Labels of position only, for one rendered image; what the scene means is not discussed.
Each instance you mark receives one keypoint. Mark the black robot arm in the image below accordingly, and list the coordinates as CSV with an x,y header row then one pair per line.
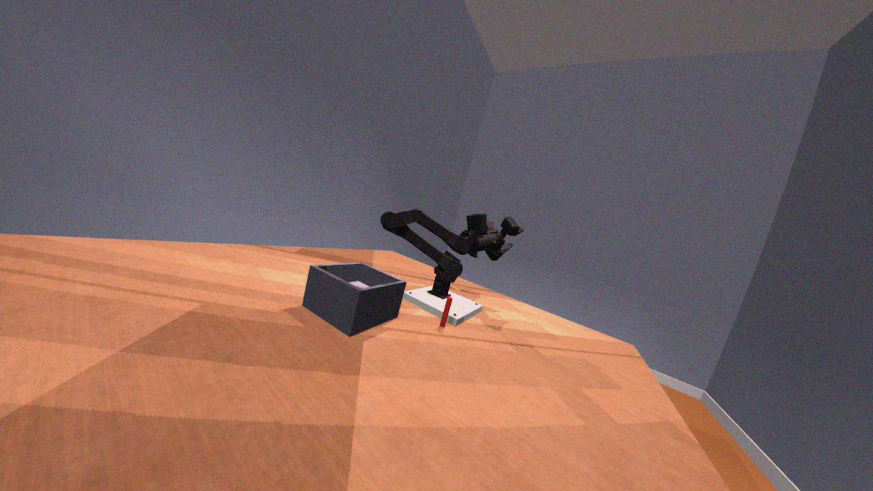
x,y
449,267

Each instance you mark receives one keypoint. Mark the red peg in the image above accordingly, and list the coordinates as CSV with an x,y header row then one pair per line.
x,y
446,311

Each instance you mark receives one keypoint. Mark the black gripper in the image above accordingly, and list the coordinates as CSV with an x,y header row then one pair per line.
x,y
497,240

